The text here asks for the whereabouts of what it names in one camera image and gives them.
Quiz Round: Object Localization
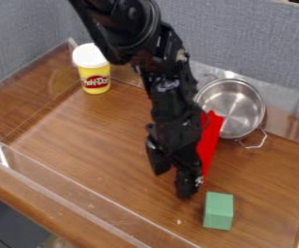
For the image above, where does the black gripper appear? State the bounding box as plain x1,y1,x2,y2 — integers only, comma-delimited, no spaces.
144,80,204,201

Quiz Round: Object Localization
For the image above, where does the red rectangular block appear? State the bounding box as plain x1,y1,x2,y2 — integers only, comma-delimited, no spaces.
194,110,224,177

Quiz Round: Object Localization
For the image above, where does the small stainless steel pot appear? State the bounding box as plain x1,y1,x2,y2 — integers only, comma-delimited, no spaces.
193,74,268,149

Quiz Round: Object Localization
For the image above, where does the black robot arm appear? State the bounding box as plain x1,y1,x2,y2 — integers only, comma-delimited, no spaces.
66,0,202,199

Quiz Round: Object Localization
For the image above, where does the green foam block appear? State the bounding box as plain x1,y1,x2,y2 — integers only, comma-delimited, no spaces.
202,192,234,231

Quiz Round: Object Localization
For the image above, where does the clear acrylic table barrier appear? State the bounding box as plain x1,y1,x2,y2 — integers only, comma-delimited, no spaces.
0,41,299,248

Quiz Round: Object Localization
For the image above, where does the yellow Play-Doh container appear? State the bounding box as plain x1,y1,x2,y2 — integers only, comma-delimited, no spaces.
70,43,109,94

